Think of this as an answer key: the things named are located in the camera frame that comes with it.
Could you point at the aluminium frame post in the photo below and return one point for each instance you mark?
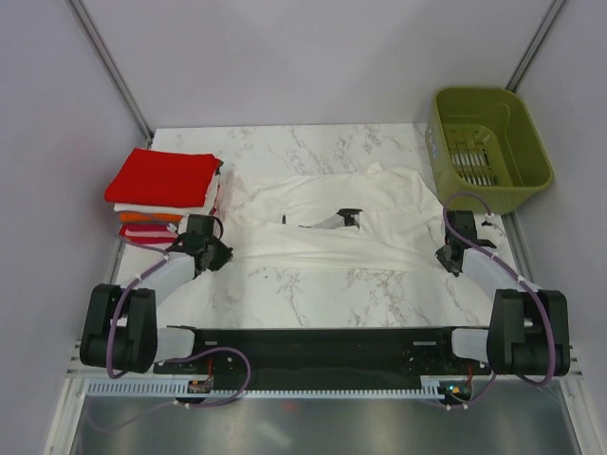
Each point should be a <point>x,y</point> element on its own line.
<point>536,43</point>
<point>93,36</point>

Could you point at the olive green plastic basket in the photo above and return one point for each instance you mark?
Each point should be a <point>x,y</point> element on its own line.
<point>484,150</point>

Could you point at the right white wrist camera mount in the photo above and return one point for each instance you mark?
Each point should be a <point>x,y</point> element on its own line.
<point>493,230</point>

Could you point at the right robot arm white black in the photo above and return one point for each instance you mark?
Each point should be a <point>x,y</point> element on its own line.
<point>528,331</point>

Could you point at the right aluminium frame post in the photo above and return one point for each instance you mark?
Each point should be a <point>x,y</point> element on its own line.
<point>536,43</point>

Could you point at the aluminium rail base frame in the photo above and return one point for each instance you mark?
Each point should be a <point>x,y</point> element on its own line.
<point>230,298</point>

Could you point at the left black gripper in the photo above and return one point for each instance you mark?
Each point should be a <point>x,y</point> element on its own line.
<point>223,257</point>

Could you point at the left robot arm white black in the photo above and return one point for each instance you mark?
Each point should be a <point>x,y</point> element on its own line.
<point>120,332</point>

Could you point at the left aluminium frame post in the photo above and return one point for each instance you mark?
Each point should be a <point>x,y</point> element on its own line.
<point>93,36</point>

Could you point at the pink red folded shirts bottom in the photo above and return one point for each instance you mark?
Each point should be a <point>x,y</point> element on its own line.
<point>147,234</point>

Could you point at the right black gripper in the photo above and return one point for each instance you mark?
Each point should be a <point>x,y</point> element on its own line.
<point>448,266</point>

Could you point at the red folded t shirt top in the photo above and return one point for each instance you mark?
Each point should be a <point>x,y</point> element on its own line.
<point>152,178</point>

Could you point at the white t shirt robot print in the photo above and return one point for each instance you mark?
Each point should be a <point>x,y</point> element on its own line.
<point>381,219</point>

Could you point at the white slotted cable duct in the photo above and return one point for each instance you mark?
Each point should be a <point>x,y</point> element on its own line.
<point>186,388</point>

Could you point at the orange folded t shirt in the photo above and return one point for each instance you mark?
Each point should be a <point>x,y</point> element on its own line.
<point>136,217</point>

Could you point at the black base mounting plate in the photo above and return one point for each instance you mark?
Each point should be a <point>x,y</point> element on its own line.
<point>324,358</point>

